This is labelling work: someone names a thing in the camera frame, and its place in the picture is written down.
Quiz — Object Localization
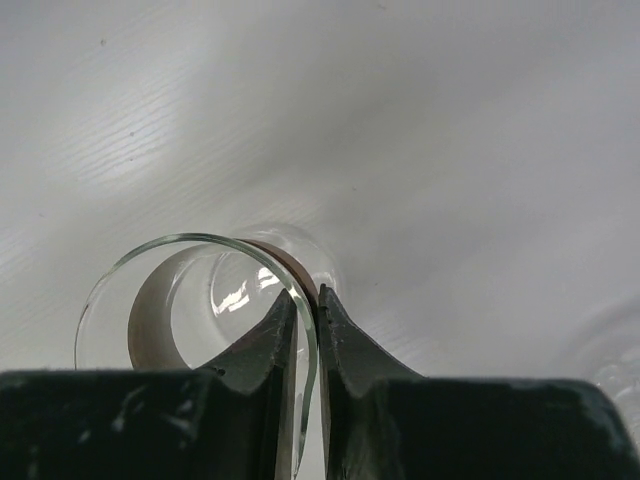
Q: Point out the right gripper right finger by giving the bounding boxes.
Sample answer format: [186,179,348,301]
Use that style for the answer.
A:
[317,286,639,479]

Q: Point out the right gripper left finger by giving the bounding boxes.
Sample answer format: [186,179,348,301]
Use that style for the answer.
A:
[1,293,297,479]

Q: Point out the glass beaker with brown band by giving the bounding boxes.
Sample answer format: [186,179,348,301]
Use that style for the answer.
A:
[74,224,343,479]

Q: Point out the clear glass dripper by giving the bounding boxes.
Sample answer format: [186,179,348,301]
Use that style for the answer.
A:
[579,299,639,428]

